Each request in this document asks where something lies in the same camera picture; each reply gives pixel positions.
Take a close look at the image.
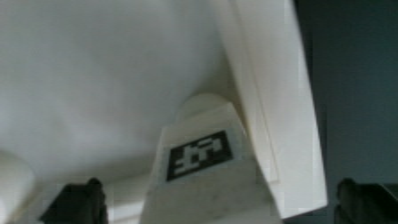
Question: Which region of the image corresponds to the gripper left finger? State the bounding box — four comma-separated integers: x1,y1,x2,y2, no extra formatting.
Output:
39,178,109,224

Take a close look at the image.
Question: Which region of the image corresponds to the white table leg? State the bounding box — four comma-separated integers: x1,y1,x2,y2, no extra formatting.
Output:
139,93,283,224

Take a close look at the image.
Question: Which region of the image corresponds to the white square tabletop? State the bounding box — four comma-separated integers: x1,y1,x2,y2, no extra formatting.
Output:
0,0,327,224

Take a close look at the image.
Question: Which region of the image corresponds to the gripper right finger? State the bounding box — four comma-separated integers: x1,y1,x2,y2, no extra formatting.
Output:
334,178,398,224

